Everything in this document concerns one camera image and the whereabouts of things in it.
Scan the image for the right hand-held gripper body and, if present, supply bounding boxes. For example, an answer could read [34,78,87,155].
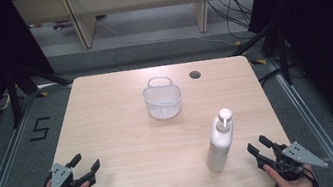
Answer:
[254,135,331,187]

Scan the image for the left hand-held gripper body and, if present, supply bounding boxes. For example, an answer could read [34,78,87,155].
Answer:
[45,156,98,187]

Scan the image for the white pump bottle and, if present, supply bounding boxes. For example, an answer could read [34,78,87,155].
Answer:
[198,106,242,175]

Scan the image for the white plastic basket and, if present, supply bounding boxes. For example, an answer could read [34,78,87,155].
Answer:
[140,72,186,123]

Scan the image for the person's right hand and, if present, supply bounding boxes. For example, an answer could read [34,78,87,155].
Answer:
[262,157,317,187]

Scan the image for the black metal stand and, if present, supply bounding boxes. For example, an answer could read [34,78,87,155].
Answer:
[226,18,297,94]
[1,54,79,130]

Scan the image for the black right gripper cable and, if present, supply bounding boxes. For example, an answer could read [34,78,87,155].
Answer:
[298,162,321,187]

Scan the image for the black floor cables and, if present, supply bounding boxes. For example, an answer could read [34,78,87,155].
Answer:
[205,0,260,46]

